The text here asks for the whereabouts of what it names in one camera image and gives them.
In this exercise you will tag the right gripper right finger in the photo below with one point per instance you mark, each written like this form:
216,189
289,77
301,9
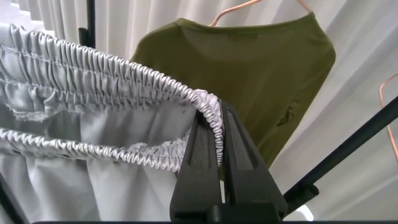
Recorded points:
245,174

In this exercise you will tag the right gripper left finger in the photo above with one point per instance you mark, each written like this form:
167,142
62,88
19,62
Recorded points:
196,180

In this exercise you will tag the pale grey shorts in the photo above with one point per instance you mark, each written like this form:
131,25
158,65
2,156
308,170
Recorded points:
93,140

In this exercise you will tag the pink clothes hanger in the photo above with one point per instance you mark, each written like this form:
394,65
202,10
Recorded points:
230,11
381,96

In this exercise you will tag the green long-sleeved shirt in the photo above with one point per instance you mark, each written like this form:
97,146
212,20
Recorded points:
248,77

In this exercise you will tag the white curtain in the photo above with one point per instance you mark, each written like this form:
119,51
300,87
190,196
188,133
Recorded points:
357,46

